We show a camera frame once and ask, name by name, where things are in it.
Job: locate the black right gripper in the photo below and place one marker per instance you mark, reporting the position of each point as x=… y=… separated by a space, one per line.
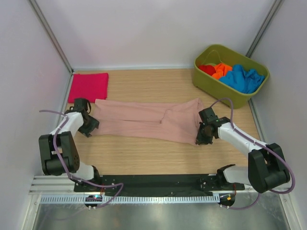
x=200 y=139

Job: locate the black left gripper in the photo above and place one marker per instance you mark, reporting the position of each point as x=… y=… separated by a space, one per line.
x=87 y=132

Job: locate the dusty pink t shirt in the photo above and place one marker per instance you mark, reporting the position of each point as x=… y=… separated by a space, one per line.
x=177 y=122

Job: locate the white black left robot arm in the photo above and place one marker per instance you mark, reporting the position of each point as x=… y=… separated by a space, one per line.
x=58 y=152

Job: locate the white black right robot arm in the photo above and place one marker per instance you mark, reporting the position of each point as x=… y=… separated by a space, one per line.
x=266 y=167

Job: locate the folded magenta t shirt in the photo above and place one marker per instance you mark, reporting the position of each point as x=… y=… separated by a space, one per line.
x=89 y=86

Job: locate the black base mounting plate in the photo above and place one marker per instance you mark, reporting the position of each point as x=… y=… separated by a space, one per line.
x=176 y=185

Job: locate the red t shirt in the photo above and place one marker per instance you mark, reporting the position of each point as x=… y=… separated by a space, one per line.
x=208 y=69

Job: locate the orange t shirt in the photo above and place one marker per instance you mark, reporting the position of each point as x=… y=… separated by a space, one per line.
x=221 y=70

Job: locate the blue t shirt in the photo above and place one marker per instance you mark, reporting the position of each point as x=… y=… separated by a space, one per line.
x=241 y=80

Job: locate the olive green plastic bin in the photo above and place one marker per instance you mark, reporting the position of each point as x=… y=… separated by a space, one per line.
x=215 y=54

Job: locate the white slotted cable duct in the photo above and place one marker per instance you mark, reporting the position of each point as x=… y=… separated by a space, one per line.
x=96 y=199

